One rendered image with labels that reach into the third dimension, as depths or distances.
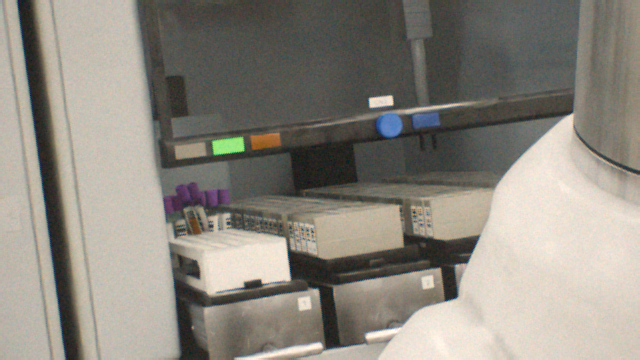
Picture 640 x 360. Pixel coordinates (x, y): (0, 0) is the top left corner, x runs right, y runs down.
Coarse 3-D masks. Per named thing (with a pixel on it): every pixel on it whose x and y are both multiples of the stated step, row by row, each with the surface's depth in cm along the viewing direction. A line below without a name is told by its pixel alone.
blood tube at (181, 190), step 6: (180, 186) 166; (180, 192) 165; (186, 192) 165; (180, 198) 166; (186, 198) 166; (186, 204) 166; (186, 210) 166; (192, 210) 167; (186, 216) 167; (192, 216) 167; (192, 222) 167; (192, 228) 167; (198, 228) 168; (192, 234) 168
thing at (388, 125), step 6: (384, 114) 153; (390, 114) 153; (378, 120) 153; (384, 120) 153; (390, 120) 153; (396, 120) 153; (378, 126) 153; (384, 126) 153; (390, 126) 153; (396, 126) 153; (378, 132) 153; (384, 132) 153; (390, 132) 153; (396, 132) 153
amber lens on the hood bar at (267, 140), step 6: (252, 138) 148; (258, 138) 149; (264, 138) 149; (270, 138) 149; (276, 138) 149; (252, 144) 148; (258, 144) 149; (264, 144) 149; (270, 144) 149; (276, 144) 149
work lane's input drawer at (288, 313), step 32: (192, 288) 151; (256, 288) 144; (288, 288) 144; (192, 320) 147; (224, 320) 141; (256, 320) 142; (288, 320) 143; (320, 320) 145; (224, 352) 141; (256, 352) 142; (288, 352) 139; (320, 352) 140
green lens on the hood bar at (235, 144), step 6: (234, 138) 148; (240, 138) 148; (216, 144) 147; (222, 144) 147; (228, 144) 147; (234, 144) 148; (240, 144) 148; (216, 150) 147; (222, 150) 147; (228, 150) 147; (234, 150) 148; (240, 150) 148
